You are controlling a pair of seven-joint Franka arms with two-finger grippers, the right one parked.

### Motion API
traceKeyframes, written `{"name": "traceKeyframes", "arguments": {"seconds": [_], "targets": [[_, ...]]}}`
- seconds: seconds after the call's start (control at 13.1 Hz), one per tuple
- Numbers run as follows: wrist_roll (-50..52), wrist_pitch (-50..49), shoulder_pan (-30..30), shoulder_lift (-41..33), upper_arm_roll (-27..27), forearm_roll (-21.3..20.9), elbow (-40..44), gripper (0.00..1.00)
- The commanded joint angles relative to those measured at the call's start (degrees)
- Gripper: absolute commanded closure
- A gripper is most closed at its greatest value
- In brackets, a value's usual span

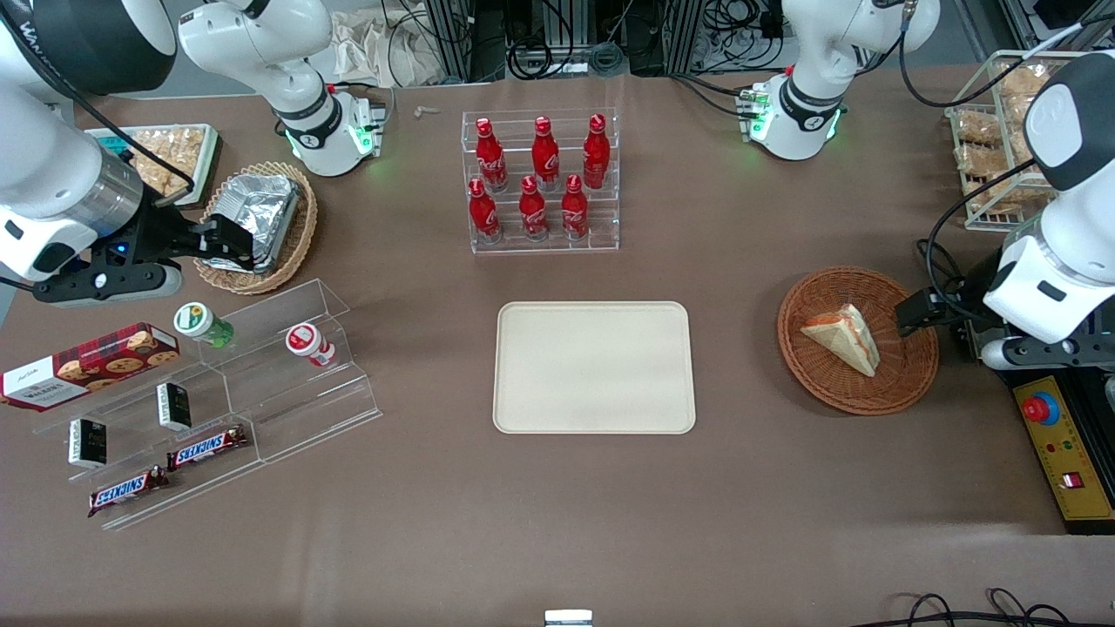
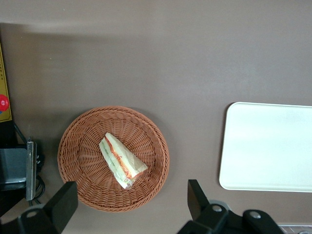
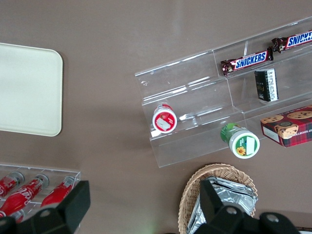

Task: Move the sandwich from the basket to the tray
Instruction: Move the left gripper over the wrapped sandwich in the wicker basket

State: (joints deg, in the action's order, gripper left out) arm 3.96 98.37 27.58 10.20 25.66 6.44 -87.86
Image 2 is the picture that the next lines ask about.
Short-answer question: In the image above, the grey metal bracket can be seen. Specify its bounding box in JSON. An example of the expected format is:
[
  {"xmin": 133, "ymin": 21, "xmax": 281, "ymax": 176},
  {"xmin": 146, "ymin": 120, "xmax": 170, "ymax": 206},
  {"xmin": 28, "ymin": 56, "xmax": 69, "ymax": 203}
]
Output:
[{"xmin": 0, "ymin": 141, "xmax": 37, "ymax": 201}]

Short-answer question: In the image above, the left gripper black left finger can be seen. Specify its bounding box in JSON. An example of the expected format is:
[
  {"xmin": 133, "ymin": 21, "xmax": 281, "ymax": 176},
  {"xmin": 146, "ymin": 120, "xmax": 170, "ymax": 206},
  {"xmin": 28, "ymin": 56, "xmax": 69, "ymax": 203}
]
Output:
[{"xmin": 0, "ymin": 180, "xmax": 78, "ymax": 234}]

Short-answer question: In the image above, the yellow control panel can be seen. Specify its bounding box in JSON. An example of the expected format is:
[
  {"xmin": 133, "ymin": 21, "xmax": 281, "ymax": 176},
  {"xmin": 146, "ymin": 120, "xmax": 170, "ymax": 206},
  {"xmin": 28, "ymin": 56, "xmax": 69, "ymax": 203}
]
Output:
[{"xmin": 0, "ymin": 43, "xmax": 13, "ymax": 122}]

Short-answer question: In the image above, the cream plastic tray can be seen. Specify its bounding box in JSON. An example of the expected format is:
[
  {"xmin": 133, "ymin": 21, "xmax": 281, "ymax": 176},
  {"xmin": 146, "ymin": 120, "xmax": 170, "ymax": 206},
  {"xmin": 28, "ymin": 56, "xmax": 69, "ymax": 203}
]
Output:
[{"xmin": 218, "ymin": 101, "xmax": 312, "ymax": 193}]

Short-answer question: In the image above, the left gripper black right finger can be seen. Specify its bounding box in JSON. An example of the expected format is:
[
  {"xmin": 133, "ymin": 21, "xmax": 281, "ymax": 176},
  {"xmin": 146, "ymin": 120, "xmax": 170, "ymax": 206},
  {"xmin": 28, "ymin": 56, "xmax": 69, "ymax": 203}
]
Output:
[{"xmin": 176, "ymin": 179, "xmax": 285, "ymax": 234}]

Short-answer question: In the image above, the triangular sandwich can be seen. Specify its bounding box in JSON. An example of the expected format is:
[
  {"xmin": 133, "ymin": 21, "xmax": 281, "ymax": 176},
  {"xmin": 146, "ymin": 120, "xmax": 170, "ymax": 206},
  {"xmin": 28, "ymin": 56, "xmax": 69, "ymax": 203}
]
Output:
[{"xmin": 98, "ymin": 132, "xmax": 149, "ymax": 190}]

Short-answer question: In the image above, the red emergency stop button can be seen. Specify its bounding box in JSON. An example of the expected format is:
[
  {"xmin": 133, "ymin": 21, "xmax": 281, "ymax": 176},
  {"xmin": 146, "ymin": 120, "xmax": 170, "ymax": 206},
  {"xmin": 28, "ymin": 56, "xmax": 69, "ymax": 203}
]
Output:
[{"xmin": 0, "ymin": 94, "xmax": 10, "ymax": 112}]

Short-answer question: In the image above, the black machine power cable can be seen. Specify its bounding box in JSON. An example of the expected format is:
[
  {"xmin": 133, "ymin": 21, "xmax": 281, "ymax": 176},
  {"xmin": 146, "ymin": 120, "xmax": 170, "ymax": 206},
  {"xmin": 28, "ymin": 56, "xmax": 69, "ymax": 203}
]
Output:
[{"xmin": 33, "ymin": 152, "xmax": 46, "ymax": 206}]

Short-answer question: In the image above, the round brown wicker basket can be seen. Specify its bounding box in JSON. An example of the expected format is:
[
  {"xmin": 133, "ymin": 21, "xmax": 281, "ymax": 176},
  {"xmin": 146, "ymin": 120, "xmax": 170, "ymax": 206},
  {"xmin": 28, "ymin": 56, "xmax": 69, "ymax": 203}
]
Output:
[{"xmin": 57, "ymin": 105, "xmax": 171, "ymax": 213}]

